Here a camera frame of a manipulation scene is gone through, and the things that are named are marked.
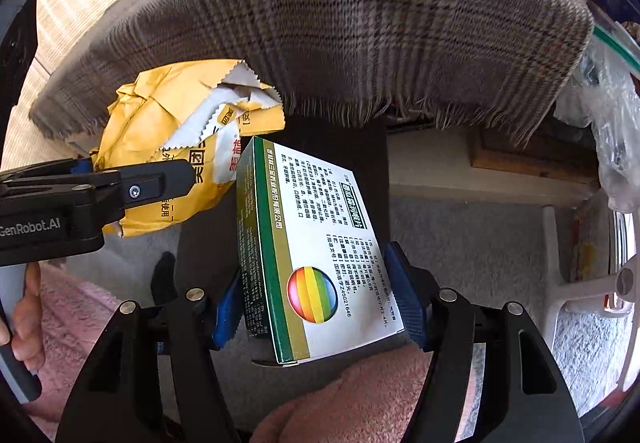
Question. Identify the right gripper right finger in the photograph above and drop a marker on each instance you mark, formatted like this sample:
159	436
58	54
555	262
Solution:
524	396

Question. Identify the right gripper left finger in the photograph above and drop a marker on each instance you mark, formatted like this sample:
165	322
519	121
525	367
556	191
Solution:
150	377

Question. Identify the yellow paper bag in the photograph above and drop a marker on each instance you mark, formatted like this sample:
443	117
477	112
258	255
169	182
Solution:
196	111

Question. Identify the green white medicine box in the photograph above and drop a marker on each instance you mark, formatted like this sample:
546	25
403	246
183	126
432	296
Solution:
313	276

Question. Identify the left hand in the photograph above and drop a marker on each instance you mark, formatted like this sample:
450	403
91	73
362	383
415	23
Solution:
26	338

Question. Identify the pink fuzzy sleeve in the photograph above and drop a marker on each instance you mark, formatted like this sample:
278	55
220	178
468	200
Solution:
372	401

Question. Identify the grey plaid tablecloth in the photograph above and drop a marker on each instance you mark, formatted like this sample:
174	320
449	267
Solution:
498	63

